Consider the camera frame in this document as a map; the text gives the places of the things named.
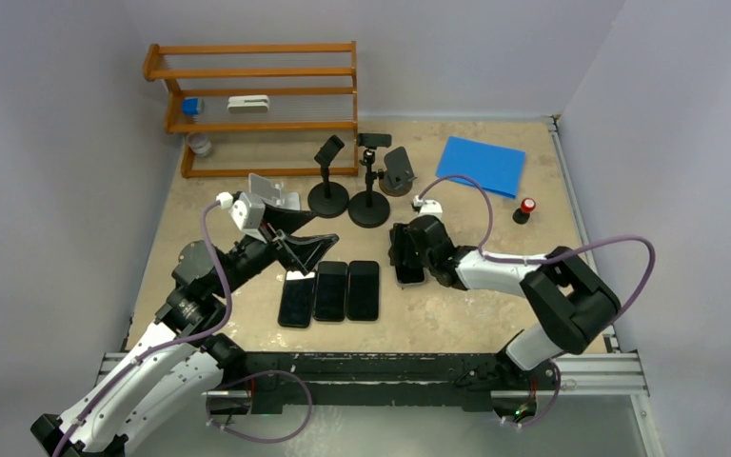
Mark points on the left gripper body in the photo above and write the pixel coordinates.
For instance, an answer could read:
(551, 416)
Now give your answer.
(266, 251)

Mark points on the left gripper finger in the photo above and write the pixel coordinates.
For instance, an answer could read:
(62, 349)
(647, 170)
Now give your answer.
(278, 221)
(303, 254)

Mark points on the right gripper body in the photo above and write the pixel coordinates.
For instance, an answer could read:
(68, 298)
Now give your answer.
(412, 256)

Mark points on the black tall round-base stand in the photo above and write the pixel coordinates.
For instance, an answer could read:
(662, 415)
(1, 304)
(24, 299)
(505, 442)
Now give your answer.
(370, 209)

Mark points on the black phone from silver stand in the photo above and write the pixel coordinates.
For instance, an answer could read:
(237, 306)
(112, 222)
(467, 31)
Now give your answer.
(296, 301)

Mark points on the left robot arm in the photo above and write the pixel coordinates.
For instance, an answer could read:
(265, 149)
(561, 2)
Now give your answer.
(183, 351)

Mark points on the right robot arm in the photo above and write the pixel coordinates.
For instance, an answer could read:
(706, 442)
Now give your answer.
(572, 304)

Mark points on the silver folding phone stand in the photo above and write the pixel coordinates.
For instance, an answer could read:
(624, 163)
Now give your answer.
(273, 193)

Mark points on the red black button knob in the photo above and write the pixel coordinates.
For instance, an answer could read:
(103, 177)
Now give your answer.
(523, 213)

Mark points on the blue foam mat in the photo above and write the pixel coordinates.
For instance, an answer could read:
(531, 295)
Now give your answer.
(496, 169)

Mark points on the orange wooden rack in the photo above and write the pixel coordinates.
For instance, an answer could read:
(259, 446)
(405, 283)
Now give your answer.
(313, 92)

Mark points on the small clear plastic jar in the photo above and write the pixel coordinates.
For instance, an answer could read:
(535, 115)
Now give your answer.
(199, 143)

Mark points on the white flat device on rack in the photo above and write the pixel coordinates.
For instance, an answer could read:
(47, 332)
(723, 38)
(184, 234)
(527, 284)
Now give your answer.
(248, 104)

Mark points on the blue white small box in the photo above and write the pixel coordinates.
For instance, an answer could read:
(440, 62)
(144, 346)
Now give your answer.
(192, 106)

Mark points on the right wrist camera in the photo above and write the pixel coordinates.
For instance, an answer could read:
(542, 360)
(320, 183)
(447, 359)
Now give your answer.
(427, 207)

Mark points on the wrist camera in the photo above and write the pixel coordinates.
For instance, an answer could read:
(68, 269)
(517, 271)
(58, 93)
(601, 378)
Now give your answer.
(427, 207)
(246, 211)

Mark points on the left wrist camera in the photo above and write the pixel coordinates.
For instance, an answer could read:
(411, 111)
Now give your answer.
(246, 211)

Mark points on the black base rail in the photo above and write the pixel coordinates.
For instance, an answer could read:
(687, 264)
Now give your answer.
(472, 382)

